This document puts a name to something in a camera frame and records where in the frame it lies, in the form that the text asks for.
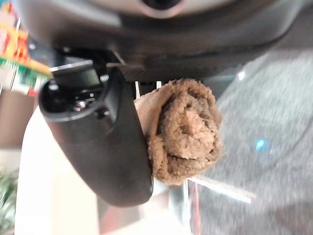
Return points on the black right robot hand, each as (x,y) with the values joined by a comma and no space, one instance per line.
(102,147)

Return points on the brown terry cloth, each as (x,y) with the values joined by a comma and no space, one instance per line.
(188,132)

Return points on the green plant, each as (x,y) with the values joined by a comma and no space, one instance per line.
(7,198)

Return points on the colourful printed box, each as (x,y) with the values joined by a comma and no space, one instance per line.
(17,56)

